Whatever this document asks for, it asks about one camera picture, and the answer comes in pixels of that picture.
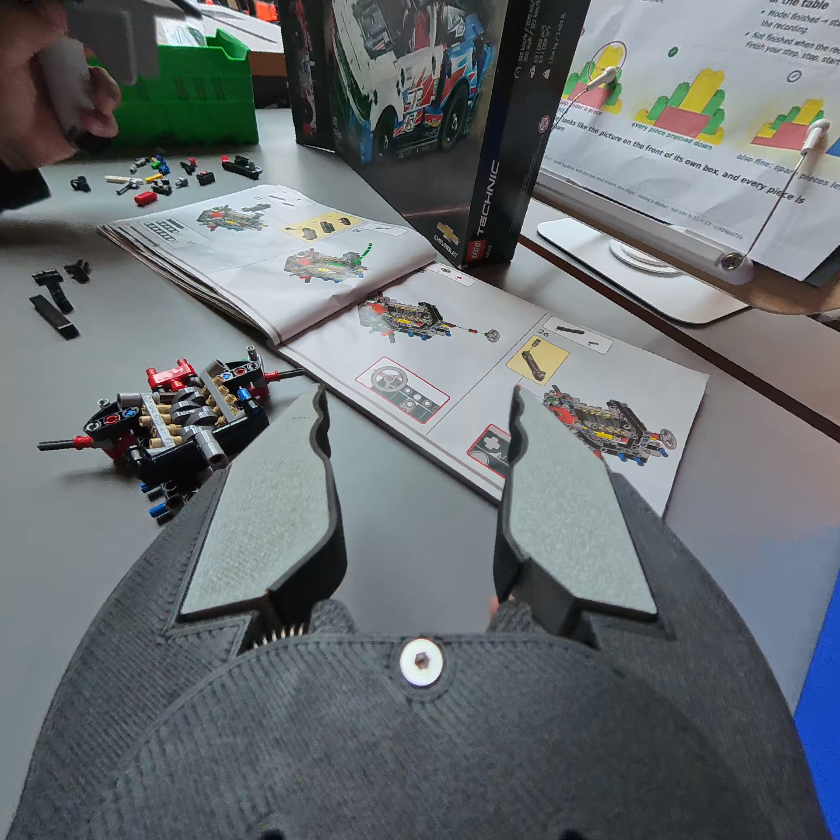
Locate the blue plastic bin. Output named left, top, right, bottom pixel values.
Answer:
left=792, top=626, right=840, bottom=840

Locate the printed instruction sheet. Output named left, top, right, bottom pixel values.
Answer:
left=541, top=0, right=840, bottom=284

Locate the white document stand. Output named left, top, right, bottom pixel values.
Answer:
left=533, top=172, right=756, bottom=327

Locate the wooden backing board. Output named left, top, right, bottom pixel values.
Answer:
left=745, top=259, right=840, bottom=317

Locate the partly built lego model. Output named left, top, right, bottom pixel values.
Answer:
left=37, top=344, right=307, bottom=527

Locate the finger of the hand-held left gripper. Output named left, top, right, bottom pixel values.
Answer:
left=66, top=7, right=163, bottom=87
left=128, top=0, right=206, bottom=19

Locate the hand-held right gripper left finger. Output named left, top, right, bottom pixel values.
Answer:
left=178, top=386, right=347, bottom=631

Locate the wire page clip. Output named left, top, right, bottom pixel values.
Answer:
left=553, top=64, right=622, bottom=132
left=721, top=119, right=830, bottom=271

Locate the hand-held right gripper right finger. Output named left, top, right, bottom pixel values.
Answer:
left=493, top=386, right=658, bottom=647

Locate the long black lego beam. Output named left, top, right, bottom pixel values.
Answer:
left=29, top=294, right=81, bottom=341

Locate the black lego set box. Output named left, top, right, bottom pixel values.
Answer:
left=276, top=0, right=592, bottom=269

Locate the lego instruction booklet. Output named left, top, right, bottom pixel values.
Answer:
left=97, top=184, right=711, bottom=519

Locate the green plastic bin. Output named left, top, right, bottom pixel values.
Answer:
left=87, top=28, right=261, bottom=149

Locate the person's left hand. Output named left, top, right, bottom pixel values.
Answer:
left=0, top=0, right=123, bottom=172

